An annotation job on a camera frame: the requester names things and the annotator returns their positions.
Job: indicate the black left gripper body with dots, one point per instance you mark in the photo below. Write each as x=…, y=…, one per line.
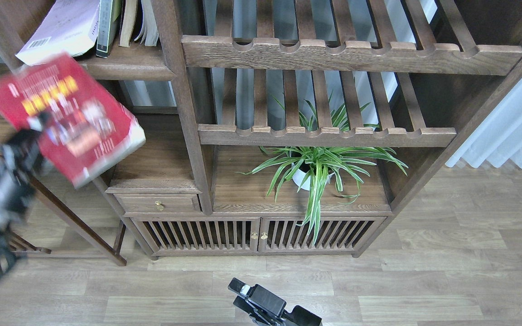
x=22, y=159

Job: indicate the white plant pot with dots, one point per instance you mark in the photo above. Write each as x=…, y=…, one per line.
x=302, y=176

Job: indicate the tan standing book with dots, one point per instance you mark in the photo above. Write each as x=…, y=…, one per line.
x=128, y=22

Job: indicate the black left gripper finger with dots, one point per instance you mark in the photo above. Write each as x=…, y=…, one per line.
x=41, y=122

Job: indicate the brass drawer knob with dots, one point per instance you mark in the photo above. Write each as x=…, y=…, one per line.
x=159, y=206

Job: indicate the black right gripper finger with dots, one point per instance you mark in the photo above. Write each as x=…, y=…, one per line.
x=239, y=287

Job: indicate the white open standing book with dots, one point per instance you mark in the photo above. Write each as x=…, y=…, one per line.
x=148, y=33

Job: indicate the dark wooden bookshelf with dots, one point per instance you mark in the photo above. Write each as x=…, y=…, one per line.
x=300, y=73

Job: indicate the brass cabinet door knobs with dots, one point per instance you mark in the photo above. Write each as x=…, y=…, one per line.
x=256, y=235

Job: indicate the red cover book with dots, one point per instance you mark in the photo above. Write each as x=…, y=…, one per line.
x=87, y=132

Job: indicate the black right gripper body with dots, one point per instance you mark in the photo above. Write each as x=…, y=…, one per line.
x=267, y=309

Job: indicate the grey green cover book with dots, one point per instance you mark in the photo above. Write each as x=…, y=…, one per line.
x=109, y=12

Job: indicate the white curtain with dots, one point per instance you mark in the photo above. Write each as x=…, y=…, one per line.
x=498, y=139

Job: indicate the white paperback book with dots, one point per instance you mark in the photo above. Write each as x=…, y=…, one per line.
x=71, y=26

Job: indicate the green spider plant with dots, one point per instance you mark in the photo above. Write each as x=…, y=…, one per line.
x=349, y=159

